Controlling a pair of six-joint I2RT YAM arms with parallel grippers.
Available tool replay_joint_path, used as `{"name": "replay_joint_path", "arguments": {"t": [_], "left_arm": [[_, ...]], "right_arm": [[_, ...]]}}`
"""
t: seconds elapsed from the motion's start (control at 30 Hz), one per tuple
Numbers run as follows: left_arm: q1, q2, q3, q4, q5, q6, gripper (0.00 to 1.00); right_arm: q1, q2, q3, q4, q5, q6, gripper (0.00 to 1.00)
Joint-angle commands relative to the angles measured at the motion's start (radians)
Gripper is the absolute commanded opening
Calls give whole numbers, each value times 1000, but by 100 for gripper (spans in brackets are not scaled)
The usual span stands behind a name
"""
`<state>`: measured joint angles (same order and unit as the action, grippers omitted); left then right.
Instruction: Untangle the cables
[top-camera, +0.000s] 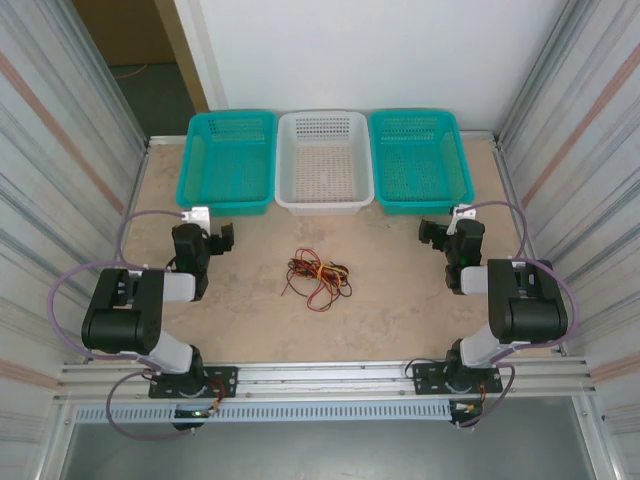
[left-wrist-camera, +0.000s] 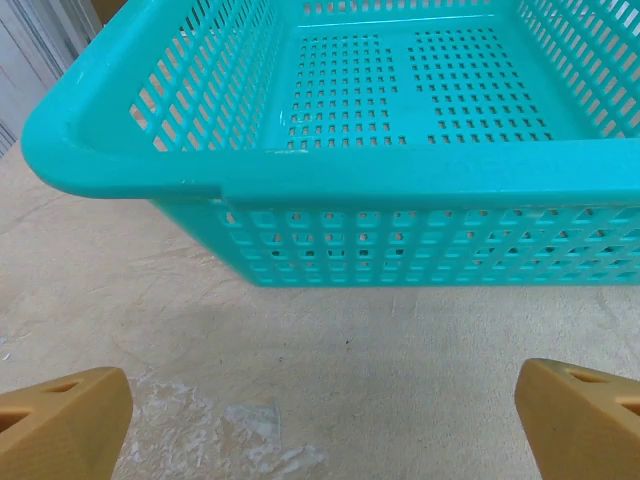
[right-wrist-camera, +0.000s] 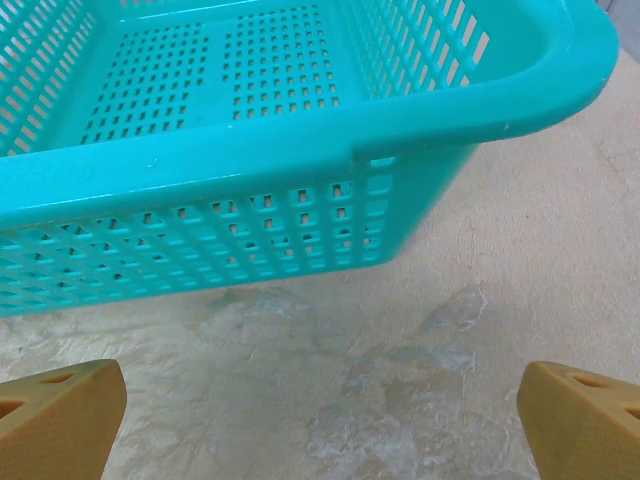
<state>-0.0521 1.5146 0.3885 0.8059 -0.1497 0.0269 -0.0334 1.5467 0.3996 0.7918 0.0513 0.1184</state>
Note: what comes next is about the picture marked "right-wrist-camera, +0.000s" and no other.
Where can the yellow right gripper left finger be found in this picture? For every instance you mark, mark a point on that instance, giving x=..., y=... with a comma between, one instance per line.
x=55, y=430

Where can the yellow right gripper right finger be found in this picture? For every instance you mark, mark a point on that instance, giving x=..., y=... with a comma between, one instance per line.
x=590, y=435

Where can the teal plastic perforated basket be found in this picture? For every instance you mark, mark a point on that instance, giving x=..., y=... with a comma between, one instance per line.
x=280, y=150

